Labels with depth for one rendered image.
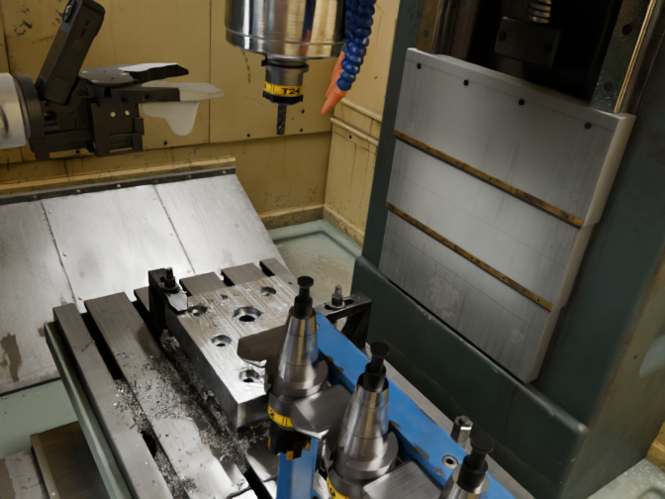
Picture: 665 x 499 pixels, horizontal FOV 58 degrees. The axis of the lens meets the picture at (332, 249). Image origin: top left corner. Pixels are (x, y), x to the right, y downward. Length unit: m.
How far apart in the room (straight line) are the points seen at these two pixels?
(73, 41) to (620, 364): 0.94
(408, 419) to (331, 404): 0.07
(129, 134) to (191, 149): 1.24
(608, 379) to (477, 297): 0.28
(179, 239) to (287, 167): 0.54
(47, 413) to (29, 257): 0.45
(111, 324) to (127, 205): 0.70
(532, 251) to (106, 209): 1.22
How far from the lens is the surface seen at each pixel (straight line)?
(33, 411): 1.50
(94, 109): 0.71
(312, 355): 0.58
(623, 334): 1.10
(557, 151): 1.04
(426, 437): 0.56
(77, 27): 0.70
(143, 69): 0.78
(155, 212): 1.87
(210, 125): 1.96
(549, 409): 1.22
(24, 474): 1.24
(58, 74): 0.71
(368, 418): 0.51
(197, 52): 1.89
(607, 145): 0.99
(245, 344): 0.65
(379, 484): 0.53
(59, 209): 1.85
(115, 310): 1.27
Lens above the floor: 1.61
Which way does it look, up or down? 28 degrees down
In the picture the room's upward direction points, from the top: 7 degrees clockwise
